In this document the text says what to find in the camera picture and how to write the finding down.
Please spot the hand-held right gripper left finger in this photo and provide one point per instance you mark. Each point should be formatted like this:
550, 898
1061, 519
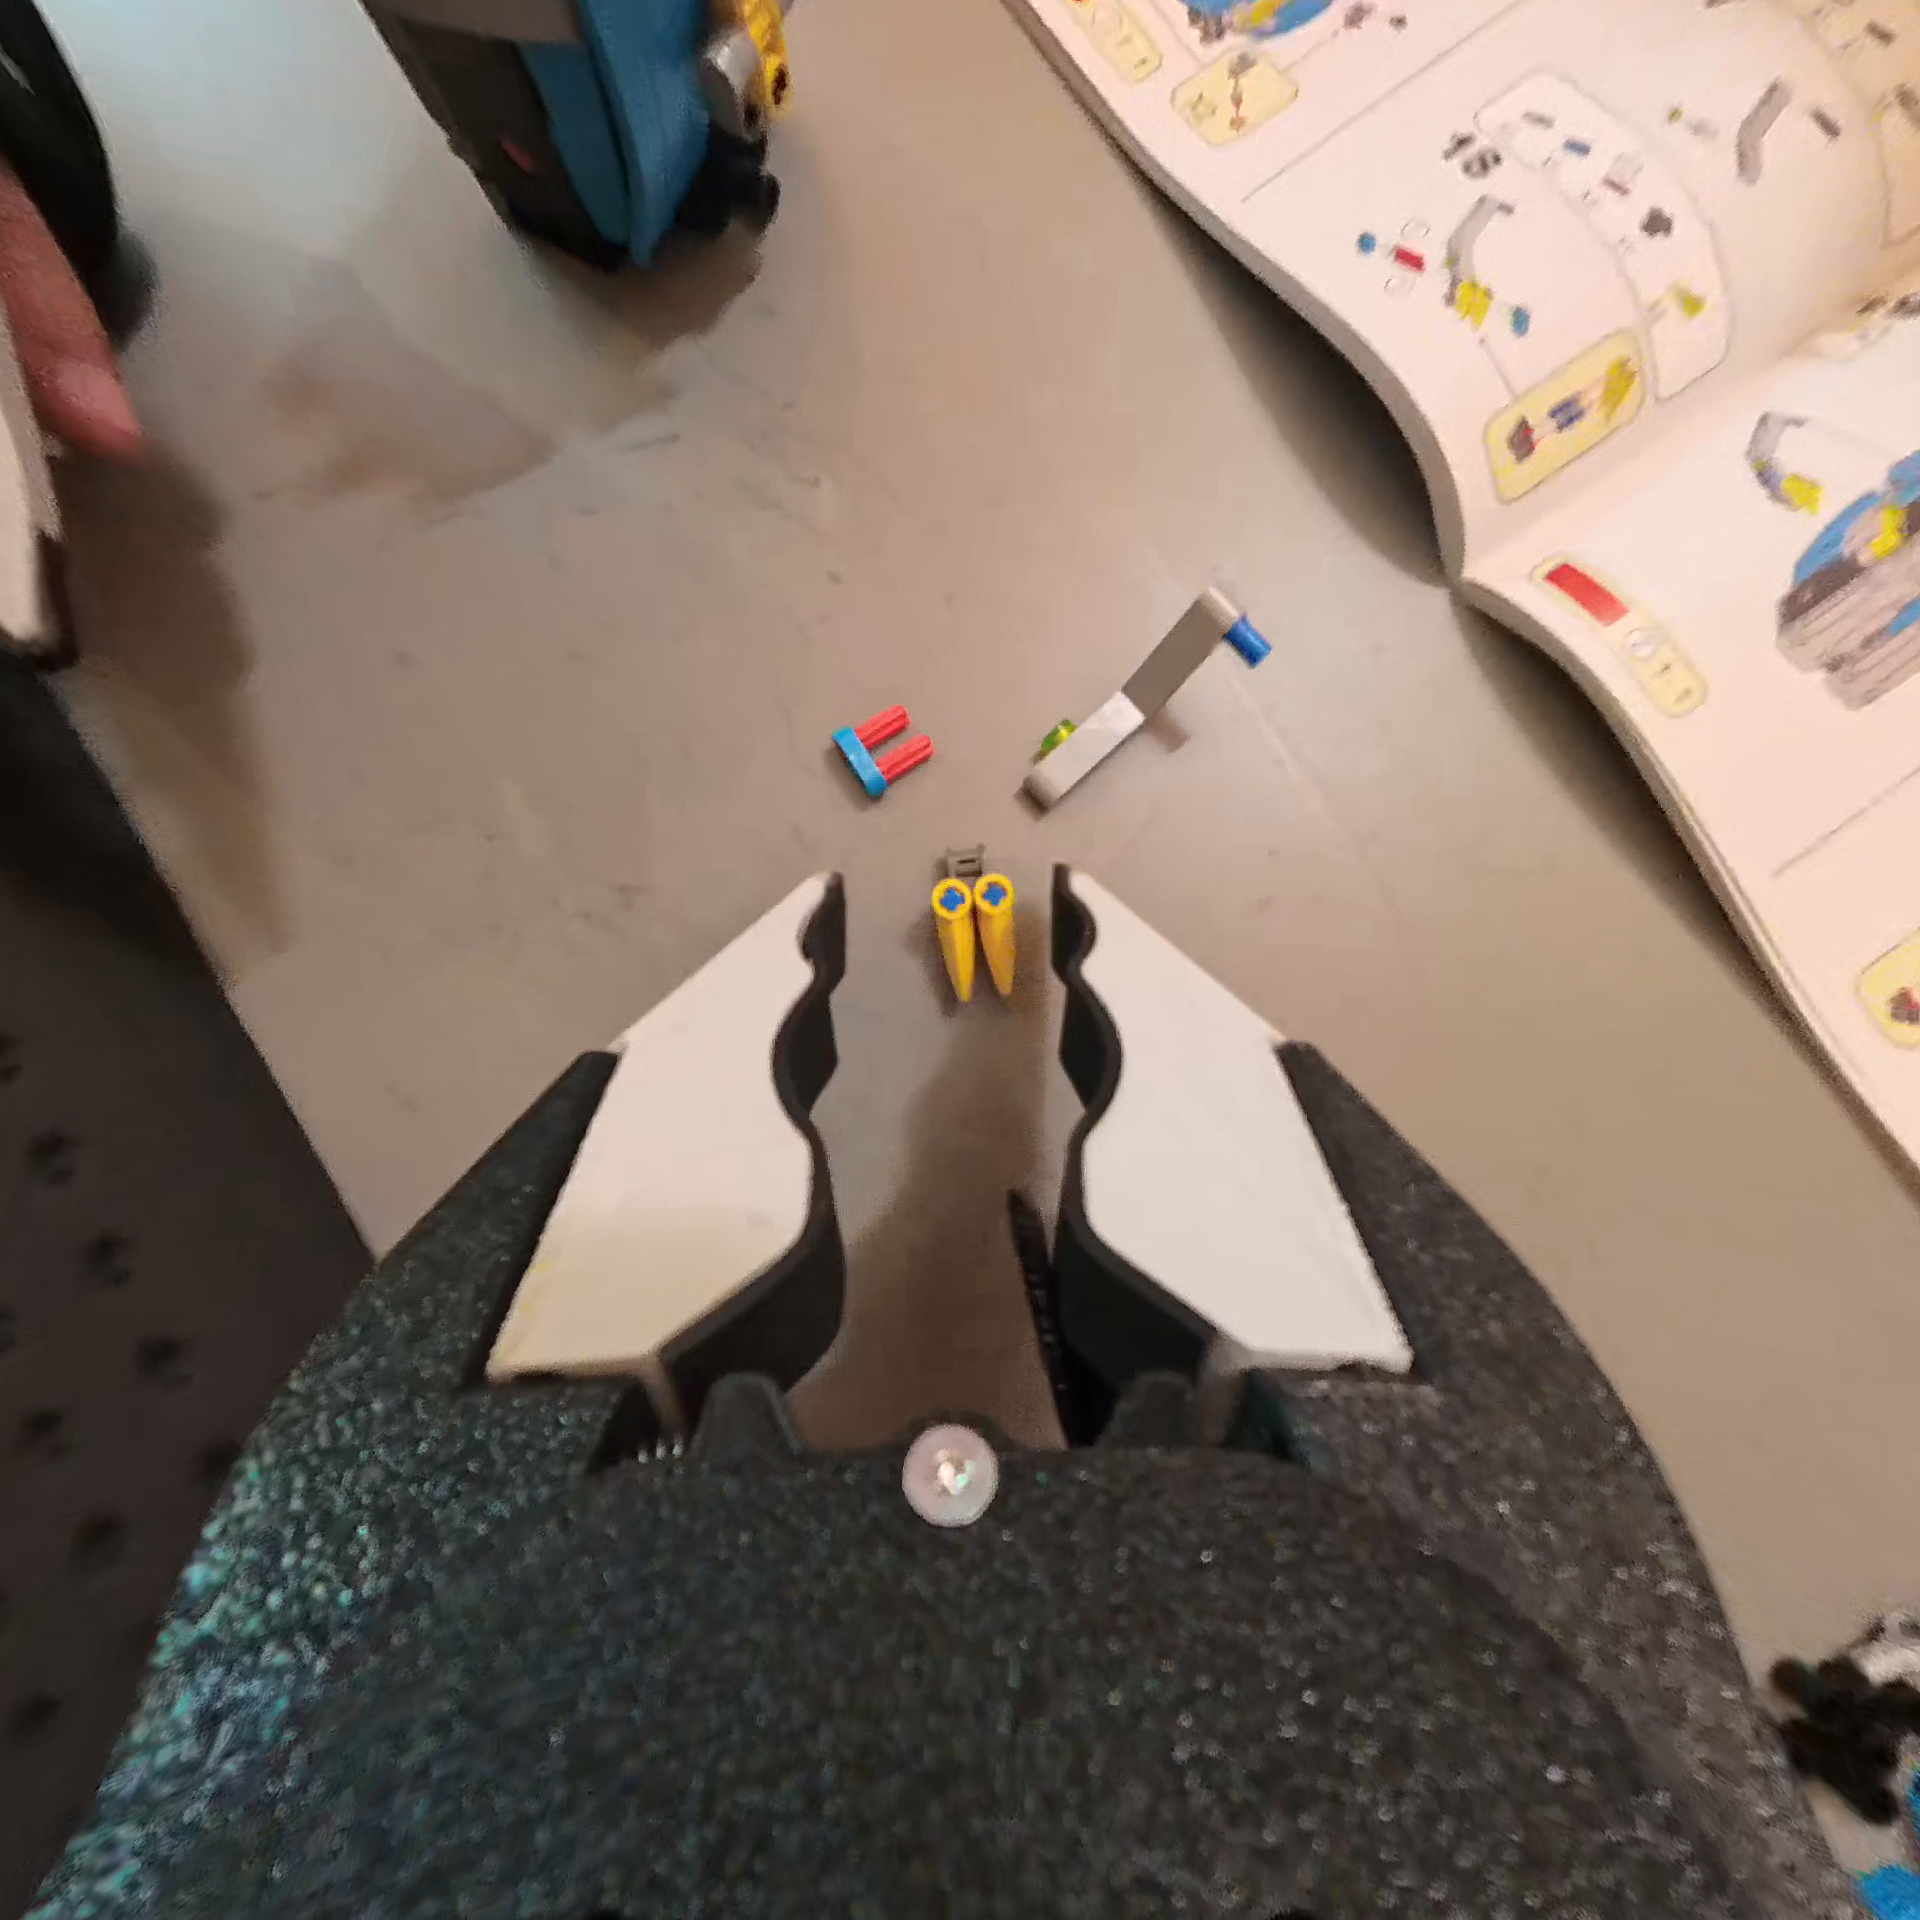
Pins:
661, 1201

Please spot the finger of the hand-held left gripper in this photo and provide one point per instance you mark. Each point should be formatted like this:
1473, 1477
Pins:
23, 523

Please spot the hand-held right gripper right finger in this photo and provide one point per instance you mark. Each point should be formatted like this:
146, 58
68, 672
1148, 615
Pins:
1230, 1201

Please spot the yellow twin cone piece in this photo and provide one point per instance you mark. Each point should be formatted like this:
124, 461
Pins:
954, 937

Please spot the blue connector brick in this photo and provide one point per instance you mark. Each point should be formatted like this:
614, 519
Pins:
858, 761

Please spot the small red brick pin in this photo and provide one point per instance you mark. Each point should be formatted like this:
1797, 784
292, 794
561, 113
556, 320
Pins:
906, 759
882, 725

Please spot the grey angled beam assembly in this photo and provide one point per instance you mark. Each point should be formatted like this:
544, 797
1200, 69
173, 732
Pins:
1172, 661

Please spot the grey desk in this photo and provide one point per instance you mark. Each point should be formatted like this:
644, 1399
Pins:
599, 599

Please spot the person's left hand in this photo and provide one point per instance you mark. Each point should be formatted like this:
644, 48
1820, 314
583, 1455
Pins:
60, 346

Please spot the black perforated pad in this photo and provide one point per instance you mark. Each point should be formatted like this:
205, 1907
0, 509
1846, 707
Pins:
120, 1276

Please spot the blue toy brick robot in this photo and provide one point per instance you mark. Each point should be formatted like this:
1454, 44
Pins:
629, 120

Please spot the pile of loose brick pieces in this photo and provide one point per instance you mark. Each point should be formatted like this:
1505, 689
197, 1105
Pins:
1839, 1724

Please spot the white instruction booklet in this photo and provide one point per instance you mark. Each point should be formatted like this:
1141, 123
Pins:
1652, 451

